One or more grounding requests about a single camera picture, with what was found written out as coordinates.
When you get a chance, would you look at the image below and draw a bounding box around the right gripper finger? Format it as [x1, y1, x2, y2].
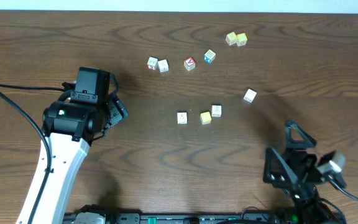
[285, 120, 317, 149]
[263, 147, 298, 190]

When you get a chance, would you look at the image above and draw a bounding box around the wooden A block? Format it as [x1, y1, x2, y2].
[177, 112, 188, 124]

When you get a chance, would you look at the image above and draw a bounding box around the wooden block with M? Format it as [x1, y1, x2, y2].
[243, 88, 257, 103]

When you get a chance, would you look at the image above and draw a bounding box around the wooden block with figure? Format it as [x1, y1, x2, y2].
[211, 105, 222, 117]

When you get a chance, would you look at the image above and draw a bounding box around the yellow top block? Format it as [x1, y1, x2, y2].
[200, 111, 212, 125]

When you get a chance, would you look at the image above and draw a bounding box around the yellow block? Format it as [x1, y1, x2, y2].
[236, 33, 248, 47]
[226, 32, 238, 45]
[200, 111, 212, 125]

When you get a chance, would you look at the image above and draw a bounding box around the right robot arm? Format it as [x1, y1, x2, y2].
[263, 120, 346, 223]

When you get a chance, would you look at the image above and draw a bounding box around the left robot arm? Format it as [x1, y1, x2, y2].
[17, 67, 128, 223]

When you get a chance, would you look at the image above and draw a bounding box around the red sided block far left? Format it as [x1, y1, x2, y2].
[147, 57, 158, 70]

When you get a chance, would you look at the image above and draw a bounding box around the plain wooden block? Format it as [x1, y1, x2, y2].
[158, 59, 169, 73]

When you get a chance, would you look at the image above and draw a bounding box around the red A letter block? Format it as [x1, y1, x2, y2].
[184, 57, 196, 71]

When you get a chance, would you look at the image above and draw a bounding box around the blue sided letter block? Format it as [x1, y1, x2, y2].
[204, 49, 216, 64]

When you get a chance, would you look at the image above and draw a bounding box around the yellow block far right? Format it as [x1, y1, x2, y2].
[236, 33, 248, 47]

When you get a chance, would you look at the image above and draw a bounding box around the yellow block far left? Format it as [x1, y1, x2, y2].
[226, 32, 238, 45]

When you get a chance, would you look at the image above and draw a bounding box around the right black cable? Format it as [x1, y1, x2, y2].
[317, 152, 358, 224]

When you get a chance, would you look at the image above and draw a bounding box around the black cable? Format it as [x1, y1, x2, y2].
[0, 80, 74, 224]
[317, 152, 358, 224]

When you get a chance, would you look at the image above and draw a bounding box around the left black cable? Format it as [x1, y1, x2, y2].
[0, 80, 74, 224]

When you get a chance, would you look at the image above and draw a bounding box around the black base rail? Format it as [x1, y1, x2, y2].
[63, 212, 347, 224]

